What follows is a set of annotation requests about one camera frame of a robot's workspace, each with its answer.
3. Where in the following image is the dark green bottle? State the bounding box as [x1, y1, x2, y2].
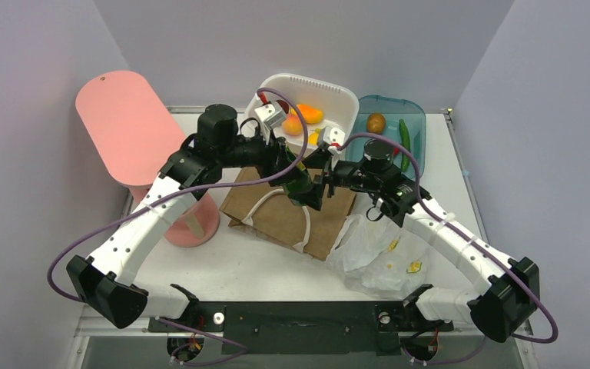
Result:
[271, 143, 323, 211]

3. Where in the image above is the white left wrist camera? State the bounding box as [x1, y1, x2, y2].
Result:
[253, 102, 287, 129]

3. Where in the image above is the green cucumber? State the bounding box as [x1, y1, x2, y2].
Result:
[399, 119, 411, 173]

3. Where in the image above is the pink tiered shelf stand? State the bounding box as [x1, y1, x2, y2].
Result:
[75, 70, 222, 248]

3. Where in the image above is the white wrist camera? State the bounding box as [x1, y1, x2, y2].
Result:
[253, 102, 287, 129]
[317, 126, 346, 155]

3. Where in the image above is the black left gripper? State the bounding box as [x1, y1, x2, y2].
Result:
[217, 122, 304, 185]

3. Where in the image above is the orange yellow mango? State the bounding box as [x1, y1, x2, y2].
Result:
[297, 104, 324, 125]

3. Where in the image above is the white plastic basket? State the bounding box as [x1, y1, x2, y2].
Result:
[244, 73, 360, 155]

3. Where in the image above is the white plastic grocery bag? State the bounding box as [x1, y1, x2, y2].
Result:
[325, 214, 430, 300]

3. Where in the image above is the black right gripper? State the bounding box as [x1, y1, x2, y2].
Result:
[289, 147, 381, 209]

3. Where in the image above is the teal transparent plastic tub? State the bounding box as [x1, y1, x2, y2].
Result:
[350, 95, 426, 174]

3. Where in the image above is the brown kiwi fruit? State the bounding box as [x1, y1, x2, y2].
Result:
[366, 113, 387, 135]

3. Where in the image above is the orange peach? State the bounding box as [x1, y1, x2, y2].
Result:
[281, 114, 303, 137]

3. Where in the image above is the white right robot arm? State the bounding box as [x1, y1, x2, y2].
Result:
[314, 133, 545, 343]

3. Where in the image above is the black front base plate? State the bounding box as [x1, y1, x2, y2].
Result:
[176, 301, 454, 355]

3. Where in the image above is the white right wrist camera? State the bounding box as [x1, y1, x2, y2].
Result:
[317, 126, 346, 155]

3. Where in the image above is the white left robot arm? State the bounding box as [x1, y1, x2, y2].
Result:
[66, 101, 301, 331]

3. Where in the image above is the brown paper grocery bag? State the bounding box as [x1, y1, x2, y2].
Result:
[220, 183, 356, 261]

